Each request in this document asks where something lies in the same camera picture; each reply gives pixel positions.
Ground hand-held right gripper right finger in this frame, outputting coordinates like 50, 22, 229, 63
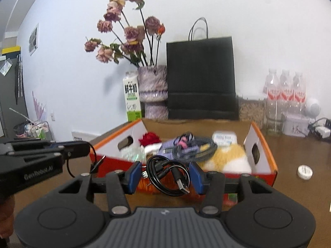
189, 161, 275, 215

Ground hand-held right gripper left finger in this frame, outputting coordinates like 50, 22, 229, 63
59, 161, 143, 215

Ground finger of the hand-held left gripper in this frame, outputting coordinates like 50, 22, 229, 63
0, 139, 90, 153
0, 148, 90, 171

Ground black usb cable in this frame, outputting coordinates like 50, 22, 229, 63
146, 155, 192, 195

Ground iridescent plastic bag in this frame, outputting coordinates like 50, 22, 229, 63
119, 146, 146, 162

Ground orange cardboard box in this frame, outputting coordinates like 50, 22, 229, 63
89, 118, 278, 207

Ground grey braided cable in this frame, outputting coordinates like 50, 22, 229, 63
159, 132, 218, 163

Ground thin black cable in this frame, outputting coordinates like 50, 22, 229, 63
66, 142, 106, 179

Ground yellow white plush hamster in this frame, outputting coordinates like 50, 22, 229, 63
198, 145, 252, 173

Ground red artificial rose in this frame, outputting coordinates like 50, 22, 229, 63
139, 132, 162, 146

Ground purple knit pouch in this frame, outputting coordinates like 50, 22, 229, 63
158, 137, 207, 161

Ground wooden desktop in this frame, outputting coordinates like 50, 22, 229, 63
0, 119, 331, 248

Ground white radiator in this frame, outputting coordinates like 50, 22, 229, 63
72, 131, 102, 142

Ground white wipes pack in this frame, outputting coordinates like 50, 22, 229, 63
211, 132, 238, 146

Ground purple feather decoration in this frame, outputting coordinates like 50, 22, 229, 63
31, 91, 48, 120

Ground dark grey cabinet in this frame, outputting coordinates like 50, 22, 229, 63
0, 54, 29, 137

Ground milk carton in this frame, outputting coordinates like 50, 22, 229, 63
123, 71, 142, 122

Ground clear pellet container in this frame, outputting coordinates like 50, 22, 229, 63
236, 95, 267, 128

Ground purple marbled vase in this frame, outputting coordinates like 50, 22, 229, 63
138, 65, 169, 120

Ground black paper bag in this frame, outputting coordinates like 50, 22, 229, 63
166, 17, 239, 120

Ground small white round lid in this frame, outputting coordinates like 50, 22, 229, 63
297, 165, 313, 179

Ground white printed tin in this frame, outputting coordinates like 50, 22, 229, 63
282, 114, 311, 137

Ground dried roses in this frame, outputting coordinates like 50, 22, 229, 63
84, 0, 166, 68

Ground white power strip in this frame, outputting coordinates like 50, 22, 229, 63
313, 125, 331, 138

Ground white round speaker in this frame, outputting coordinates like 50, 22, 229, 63
305, 98, 321, 118

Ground wire storage rack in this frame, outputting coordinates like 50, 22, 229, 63
14, 121, 53, 141

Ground wall picture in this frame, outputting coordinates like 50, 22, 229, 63
28, 23, 39, 56

